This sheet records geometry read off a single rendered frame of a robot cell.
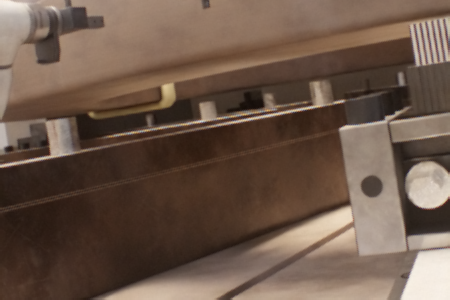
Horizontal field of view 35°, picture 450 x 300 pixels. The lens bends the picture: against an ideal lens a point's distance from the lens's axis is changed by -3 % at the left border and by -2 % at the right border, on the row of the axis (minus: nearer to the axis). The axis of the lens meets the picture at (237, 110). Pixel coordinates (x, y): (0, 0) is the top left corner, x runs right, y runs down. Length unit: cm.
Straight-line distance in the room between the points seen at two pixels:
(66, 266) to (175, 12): 69
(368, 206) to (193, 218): 104
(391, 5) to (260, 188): 103
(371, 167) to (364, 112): 9
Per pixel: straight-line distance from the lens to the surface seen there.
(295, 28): 160
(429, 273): 107
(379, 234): 121
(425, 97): 127
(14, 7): 155
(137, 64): 183
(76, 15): 163
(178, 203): 213
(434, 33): 138
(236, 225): 230
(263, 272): 190
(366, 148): 119
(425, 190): 119
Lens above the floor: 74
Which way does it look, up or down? level
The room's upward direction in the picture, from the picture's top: 9 degrees counter-clockwise
